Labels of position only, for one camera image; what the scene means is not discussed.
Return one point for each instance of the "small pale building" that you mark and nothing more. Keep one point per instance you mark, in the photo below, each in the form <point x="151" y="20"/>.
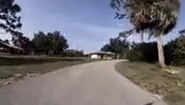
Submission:
<point x="101" y="55"/>

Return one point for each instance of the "distant row of trees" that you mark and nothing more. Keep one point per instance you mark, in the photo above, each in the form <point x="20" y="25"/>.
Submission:
<point x="73" y="53"/>

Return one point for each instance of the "trees behind building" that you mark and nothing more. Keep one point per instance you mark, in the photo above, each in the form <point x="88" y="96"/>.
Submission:
<point x="116" y="46"/>

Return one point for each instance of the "grey paved path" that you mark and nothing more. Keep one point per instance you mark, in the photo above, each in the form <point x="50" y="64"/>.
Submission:
<point x="86" y="84"/>

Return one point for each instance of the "clump of dark trees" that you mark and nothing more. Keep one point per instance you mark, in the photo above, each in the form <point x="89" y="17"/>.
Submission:
<point x="49" y="43"/>

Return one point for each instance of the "palm tree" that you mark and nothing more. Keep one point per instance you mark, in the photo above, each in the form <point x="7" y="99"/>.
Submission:
<point x="160" y="49"/>

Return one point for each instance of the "grass verge with dirt edge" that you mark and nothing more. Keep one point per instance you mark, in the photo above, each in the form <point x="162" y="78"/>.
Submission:
<point x="18" y="67"/>

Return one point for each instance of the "dry grass verge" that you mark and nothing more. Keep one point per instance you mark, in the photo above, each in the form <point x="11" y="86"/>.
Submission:
<point x="164" y="82"/>

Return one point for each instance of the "dark low shelter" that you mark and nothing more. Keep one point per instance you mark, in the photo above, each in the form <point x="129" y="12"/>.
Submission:
<point x="8" y="47"/>

